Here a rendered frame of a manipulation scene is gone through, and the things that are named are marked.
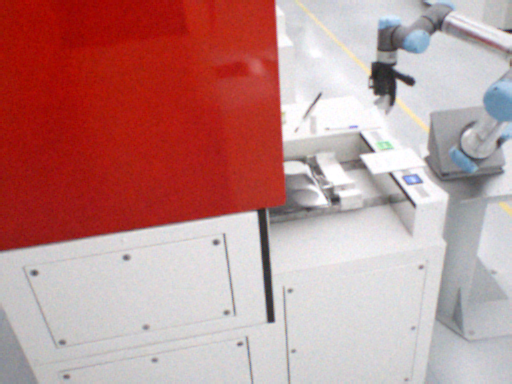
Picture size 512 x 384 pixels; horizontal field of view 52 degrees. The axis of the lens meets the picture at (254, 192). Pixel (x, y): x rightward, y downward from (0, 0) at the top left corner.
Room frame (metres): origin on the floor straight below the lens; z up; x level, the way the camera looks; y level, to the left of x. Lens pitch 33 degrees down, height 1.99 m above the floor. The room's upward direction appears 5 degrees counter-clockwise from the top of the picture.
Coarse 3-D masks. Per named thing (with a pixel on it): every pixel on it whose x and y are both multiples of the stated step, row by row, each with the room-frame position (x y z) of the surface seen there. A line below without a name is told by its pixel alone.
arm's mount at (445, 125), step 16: (432, 112) 1.91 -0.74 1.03; (448, 112) 1.90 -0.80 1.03; (464, 112) 1.90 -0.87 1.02; (480, 112) 1.90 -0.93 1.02; (432, 128) 1.88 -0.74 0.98; (448, 128) 1.86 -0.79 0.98; (432, 144) 1.86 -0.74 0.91; (448, 144) 1.81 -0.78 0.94; (432, 160) 1.84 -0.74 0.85; (448, 160) 1.77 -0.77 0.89; (496, 160) 1.76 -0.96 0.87; (448, 176) 1.74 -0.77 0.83; (464, 176) 1.74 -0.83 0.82
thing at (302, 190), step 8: (288, 160) 1.86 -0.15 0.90; (296, 160) 1.86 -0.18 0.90; (304, 160) 1.85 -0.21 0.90; (288, 176) 1.74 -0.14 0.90; (296, 176) 1.74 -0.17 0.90; (304, 176) 1.73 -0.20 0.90; (312, 176) 1.72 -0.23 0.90; (288, 184) 1.68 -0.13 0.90; (296, 184) 1.68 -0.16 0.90; (304, 184) 1.67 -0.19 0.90; (312, 184) 1.67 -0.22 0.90; (288, 192) 1.63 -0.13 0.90; (296, 192) 1.62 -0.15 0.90; (304, 192) 1.62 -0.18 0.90; (312, 192) 1.61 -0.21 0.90; (320, 192) 1.61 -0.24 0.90; (288, 200) 1.58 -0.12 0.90; (296, 200) 1.57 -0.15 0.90; (304, 200) 1.57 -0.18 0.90; (312, 200) 1.56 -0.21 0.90; (320, 200) 1.56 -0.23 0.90; (272, 208) 1.54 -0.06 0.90; (280, 208) 1.53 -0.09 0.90; (288, 208) 1.53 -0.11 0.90; (296, 208) 1.52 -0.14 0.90
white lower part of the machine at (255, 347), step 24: (192, 336) 1.05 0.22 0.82; (216, 336) 1.06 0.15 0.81; (240, 336) 1.06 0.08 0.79; (264, 336) 1.07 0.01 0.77; (72, 360) 1.01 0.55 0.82; (96, 360) 1.01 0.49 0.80; (120, 360) 1.02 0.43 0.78; (144, 360) 1.03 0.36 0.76; (168, 360) 1.04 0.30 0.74; (192, 360) 1.04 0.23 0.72; (216, 360) 1.05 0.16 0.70; (240, 360) 1.06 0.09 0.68; (264, 360) 1.07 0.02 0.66
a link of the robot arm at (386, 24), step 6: (384, 18) 1.79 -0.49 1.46; (390, 18) 1.78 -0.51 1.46; (396, 18) 1.77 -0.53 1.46; (378, 24) 1.80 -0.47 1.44; (384, 24) 1.77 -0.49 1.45; (390, 24) 1.76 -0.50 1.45; (396, 24) 1.76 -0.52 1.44; (378, 30) 1.79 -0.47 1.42; (384, 30) 1.77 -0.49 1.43; (390, 30) 1.75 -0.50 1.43; (378, 36) 1.79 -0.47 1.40; (384, 36) 1.76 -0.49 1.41; (378, 42) 1.79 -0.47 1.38; (384, 42) 1.77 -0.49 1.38; (378, 48) 1.79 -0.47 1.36; (384, 48) 1.77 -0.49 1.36; (390, 48) 1.76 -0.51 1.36; (396, 48) 1.77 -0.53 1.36
